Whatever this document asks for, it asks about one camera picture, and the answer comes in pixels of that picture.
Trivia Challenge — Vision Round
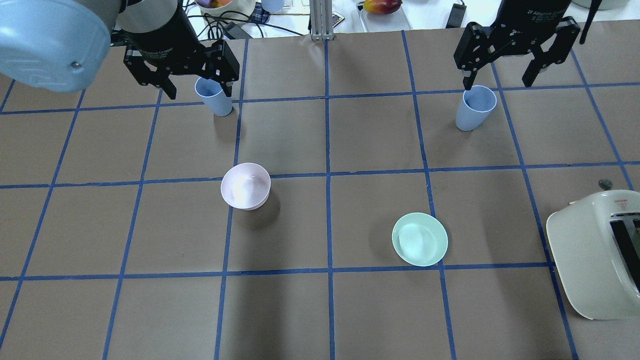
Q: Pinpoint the green bowl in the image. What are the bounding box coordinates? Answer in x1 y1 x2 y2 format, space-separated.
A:
391 212 450 267

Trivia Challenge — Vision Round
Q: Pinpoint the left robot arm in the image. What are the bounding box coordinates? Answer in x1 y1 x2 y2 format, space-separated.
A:
0 0 240 100

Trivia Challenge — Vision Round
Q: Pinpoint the aluminium frame post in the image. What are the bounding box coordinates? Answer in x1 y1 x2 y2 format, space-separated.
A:
309 0 335 41

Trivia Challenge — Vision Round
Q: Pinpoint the cream toaster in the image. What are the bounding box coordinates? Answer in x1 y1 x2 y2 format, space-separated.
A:
545 189 640 321

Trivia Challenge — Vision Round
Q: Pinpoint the black power adapter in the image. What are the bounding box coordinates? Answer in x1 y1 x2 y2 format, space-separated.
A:
445 2 467 28

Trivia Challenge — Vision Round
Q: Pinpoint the red yellow mango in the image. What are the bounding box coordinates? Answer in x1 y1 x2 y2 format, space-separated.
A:
362 0 403 15

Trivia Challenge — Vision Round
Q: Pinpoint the blue cup near right arm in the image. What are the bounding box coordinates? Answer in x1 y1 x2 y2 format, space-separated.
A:
455 85 498 132

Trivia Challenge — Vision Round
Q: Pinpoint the pale blue cup on desk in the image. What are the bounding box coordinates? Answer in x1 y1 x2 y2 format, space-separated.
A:
260 0 285 14

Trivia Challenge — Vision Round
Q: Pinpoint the pink bowl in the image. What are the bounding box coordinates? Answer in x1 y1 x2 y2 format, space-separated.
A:
221 162 272 211

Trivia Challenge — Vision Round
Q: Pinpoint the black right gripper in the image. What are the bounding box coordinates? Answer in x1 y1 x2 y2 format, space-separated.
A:
454 0 581 91

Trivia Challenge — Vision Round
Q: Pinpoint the small remote control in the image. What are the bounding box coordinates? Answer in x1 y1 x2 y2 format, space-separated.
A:
331 11 345 28

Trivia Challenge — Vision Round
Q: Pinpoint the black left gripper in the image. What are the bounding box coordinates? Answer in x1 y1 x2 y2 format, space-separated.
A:
123 5 240 100

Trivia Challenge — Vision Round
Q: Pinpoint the white bowl of blocks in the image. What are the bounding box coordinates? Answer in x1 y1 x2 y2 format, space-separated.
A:
195 0 256 20

